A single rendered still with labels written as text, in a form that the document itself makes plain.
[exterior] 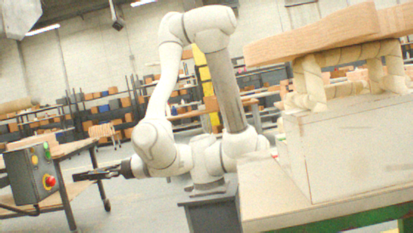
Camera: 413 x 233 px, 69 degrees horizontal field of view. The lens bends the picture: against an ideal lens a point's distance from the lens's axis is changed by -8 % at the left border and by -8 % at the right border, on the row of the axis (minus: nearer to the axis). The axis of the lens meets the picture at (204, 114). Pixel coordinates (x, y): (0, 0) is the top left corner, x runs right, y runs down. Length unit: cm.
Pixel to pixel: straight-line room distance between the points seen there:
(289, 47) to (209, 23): 71
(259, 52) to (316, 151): 21
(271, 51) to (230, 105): 78
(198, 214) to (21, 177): 78
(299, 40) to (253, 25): 1143
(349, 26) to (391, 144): 28
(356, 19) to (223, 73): 92
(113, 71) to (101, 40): 129
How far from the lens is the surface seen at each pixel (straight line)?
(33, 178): 123
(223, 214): 152
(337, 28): 49
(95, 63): 1284
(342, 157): 64
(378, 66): 76
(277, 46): 60
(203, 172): 151
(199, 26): 128
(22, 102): 94
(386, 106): 67
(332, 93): 80
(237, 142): 142
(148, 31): 1231
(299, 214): 64
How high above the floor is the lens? 118
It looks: 4 degrees down
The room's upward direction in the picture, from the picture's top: 12 degrees counter-clockwise
